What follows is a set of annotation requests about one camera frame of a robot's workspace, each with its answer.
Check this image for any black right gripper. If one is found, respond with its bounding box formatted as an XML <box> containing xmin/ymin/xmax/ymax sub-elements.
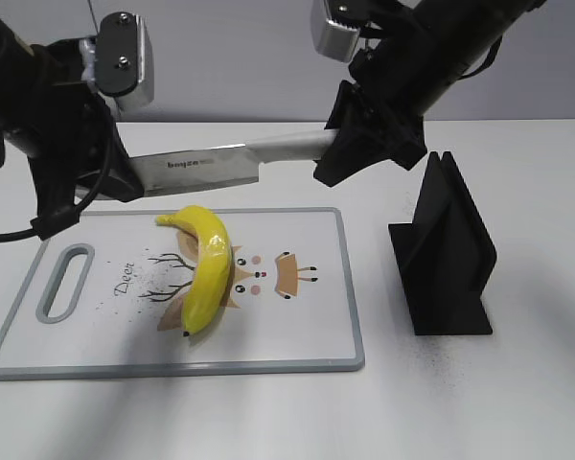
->
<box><xmin>313</xmin><ymin>80</ymin><xmax>426</xmax><ymax>185</ymax></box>

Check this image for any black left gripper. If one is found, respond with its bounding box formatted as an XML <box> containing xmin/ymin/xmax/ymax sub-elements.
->
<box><xmin>26</xmin><ymin>40</ymin><xmax>144</xmax><ymax>220</ymax></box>

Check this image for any white-handled kitchen knife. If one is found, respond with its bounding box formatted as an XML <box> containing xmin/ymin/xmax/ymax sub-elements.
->
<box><xmin>129</xmin><ymin>129</ymin><xmax>337</xmax><ymax>197</ymax></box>

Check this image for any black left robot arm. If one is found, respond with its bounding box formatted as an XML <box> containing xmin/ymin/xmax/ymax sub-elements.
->
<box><xmin>0</xmin><ymin>19</ymin><xmax>144</xmax><ymax>214</ymax></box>

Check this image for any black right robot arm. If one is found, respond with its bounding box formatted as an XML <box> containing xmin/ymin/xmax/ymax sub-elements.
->
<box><xmin>310</xmin><ymin>0</ymin><xmax>542</xmax><ymax>187</ymax></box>

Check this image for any yellow plastic banana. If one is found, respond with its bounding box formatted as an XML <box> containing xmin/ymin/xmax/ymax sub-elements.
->
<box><xmin>155</xmin><ymin>205</ymin><xmax>233</xmax><ymax>335</ymax></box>

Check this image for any white deer cutting board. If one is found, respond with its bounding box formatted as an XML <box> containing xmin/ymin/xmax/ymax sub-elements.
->
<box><xmin>0</xmin><ymin>207</ymin><xmax>364</xmax><ymax>380</ymax></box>

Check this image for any black knife stand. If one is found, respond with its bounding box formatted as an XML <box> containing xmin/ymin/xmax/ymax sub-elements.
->
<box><xmin>388</xmin><ymin>151</ymin><xmax>497</xmax><ymax>335</ymax></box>

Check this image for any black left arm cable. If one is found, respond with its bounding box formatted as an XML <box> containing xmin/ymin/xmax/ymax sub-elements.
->
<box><xmin>0</xmin><ymin>28</ymin><xmax>121</xmax><ymax>244</ymax></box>

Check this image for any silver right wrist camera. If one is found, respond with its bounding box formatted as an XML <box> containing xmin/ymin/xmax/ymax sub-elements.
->
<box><xmin>310</xmin><ymin>0</ymin><xmax>368</xmax><ymax>63</ymax></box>

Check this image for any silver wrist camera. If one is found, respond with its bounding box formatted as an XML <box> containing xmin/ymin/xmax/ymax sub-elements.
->
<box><xmin>310</xmin><ymin>0</ymin><xmax>368</xmax><ymax>63</ymax></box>
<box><xmin>78</xmin><ymin>11</ymin><xmax>154</xmax><ymax>112</ymax></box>

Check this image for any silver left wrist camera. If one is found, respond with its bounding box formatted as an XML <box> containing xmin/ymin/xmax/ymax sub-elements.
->
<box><xmin>78</xmin><ymin>11</ymin><xmax>154</xmax><ymax>112</ymax></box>

